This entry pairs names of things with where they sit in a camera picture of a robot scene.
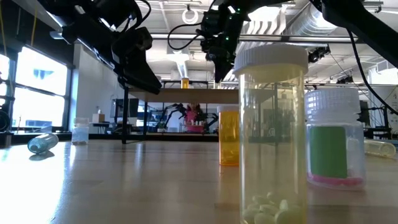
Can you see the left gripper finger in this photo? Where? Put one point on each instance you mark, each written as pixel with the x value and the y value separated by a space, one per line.
pixel 140 81
pixel 140 63

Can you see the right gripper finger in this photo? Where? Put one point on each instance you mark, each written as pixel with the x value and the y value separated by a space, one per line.
pixel 219 70
pixel 228 63

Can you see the large bright window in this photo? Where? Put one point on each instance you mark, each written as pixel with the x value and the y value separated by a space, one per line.
pixel 40 93

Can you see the silver ventilation duct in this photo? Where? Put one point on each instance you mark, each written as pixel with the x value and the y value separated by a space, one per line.
pixel 311 23

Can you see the black aluminium rig frame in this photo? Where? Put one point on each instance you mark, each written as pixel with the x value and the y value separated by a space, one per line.
pixel 102 137

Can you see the orange pill bottle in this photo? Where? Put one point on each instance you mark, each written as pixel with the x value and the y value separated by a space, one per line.
pixel 185 83
pixel 228 137

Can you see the small cardboard box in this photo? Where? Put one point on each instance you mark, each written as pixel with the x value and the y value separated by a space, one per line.
pixel 98 117

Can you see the black monitor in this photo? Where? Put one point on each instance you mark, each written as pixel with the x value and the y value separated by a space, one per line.
pixel 133 107

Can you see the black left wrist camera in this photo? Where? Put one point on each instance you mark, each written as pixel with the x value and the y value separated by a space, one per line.
pixel 132 39

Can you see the black background robot arm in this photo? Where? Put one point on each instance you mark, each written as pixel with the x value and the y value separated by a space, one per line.
pixel 211 119
pixel 172 112

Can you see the black background robot stand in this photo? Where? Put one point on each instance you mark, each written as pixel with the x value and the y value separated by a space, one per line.
pixel 377 121

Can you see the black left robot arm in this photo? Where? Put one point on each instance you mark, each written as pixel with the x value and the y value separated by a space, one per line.
pixel 93 9

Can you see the person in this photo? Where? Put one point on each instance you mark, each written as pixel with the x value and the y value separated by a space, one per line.
pixel 194 119

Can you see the black ceiling device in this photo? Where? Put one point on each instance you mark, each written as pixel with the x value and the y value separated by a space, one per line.
pixel 318 53

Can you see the wooden shelf with black frame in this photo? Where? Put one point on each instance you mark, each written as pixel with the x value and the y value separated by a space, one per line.
pixel 186 96

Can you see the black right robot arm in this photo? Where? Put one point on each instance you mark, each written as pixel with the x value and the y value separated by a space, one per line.
pixel 357 18

